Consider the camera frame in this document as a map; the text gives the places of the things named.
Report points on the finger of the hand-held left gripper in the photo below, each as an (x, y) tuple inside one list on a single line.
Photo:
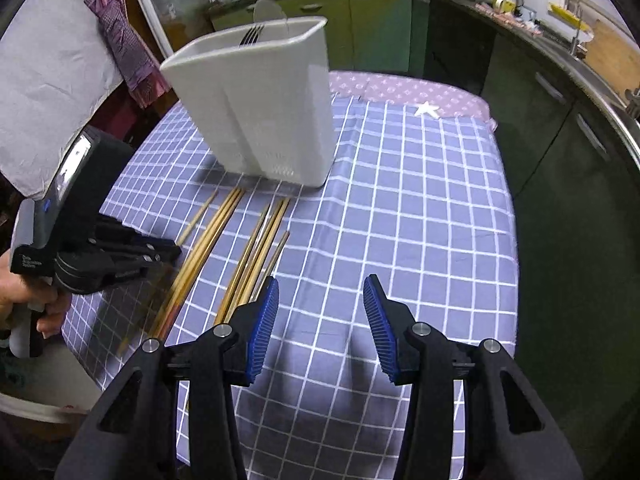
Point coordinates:
[(130, 269), (150, 245)]

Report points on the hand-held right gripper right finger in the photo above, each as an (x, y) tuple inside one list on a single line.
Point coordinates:
[(380, 330)]

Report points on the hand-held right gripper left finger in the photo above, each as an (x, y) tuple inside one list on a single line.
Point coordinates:
[(262, 330)]

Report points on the single wooden chopstick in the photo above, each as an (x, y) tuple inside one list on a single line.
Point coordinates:
[(150, 305)]

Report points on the bunch of wooden chopsticks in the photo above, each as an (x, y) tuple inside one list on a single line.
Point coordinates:
[(260, 255)]

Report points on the white plastic utensil holder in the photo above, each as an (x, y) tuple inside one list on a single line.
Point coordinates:
[(270, 110)]

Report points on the person's left hand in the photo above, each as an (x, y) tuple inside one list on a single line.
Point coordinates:
[(15, 295)]

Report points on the blue checked tablecloth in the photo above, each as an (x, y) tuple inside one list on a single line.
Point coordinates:
[(400, 210)]

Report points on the purple checked apron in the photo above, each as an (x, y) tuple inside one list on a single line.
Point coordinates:
[(125, 45)]

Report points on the white plastic basin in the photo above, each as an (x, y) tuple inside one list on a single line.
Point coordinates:
[(35, 406)]

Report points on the dark metal fork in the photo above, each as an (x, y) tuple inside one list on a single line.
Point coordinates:
[(252, 37)]

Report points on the small white star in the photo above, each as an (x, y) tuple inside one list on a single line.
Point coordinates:
[(426, 109)]

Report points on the purple patterned cloth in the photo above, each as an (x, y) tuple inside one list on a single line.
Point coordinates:
[(400, 85)]

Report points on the clear plastic rice paddle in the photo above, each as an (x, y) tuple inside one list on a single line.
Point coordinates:
[(270, 15)]

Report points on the green kitchen cabinets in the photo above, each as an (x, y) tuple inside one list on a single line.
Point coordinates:
[(380, 25)]

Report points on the steel kitchen sink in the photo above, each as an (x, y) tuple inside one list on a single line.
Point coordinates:
[(585, 72)]

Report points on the pink cloth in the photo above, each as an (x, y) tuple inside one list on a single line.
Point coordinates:
[(510, 22)]

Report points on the dark kitchen countertop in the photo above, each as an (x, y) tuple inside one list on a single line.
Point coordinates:
[(550, 42)]

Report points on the tall chrome faucet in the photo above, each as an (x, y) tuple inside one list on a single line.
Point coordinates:
[(634, 99)]

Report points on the tape roll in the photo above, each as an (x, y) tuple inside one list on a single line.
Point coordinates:
[(502, 4)]

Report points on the wooden cutting board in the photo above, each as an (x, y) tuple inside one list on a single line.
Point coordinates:
[(612, 55)]

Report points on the yellow tray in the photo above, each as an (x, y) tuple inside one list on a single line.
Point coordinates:
[(562, 12)]

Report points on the chrome sink faucet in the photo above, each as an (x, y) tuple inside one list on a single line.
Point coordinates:
[(577, 20)]

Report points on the white wall sheet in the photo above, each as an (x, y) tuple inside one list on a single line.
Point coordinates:
[(50, 85)]

